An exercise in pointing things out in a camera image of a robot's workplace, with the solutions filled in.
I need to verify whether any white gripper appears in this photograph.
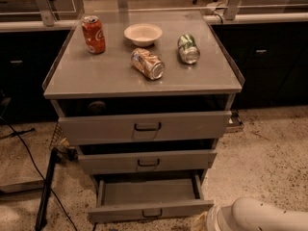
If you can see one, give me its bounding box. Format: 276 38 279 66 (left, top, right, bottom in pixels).
191 206 234 231

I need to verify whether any grey drawer cabinet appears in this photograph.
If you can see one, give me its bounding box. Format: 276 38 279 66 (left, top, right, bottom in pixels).
42 10 246 182

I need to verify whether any grey bottom drawer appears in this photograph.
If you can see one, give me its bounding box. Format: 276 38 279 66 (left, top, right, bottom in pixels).
89 170 214 223

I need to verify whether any green soda can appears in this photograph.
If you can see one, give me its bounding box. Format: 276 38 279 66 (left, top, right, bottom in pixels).
177 34 200 64

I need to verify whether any gold soda can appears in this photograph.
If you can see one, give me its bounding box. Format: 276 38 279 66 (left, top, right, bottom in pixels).
131 48 165 80

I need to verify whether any grey top drawer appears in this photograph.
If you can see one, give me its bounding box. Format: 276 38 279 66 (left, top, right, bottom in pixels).
59 95 231 145

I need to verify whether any grey middle drawer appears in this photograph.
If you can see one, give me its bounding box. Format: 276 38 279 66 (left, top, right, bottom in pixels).
78 140 217 175

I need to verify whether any black metal stand leg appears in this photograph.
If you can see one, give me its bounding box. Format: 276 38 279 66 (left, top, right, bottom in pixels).
35 148 58 231

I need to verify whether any black floor cable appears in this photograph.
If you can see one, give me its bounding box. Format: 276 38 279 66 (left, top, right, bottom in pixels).
0 115 79 231

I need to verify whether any white bowl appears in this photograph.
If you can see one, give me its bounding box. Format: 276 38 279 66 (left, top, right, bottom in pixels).
124 23 163 47

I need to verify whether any red soda can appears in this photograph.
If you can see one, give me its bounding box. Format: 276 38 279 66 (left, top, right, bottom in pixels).
82 15 106 54

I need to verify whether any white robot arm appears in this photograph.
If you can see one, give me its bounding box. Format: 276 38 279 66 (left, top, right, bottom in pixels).
191 197 308 231

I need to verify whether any grey drawer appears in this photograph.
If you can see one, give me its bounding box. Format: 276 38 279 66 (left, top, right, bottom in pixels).
59 95 231 145
78 140 217 175
89 170 214 223

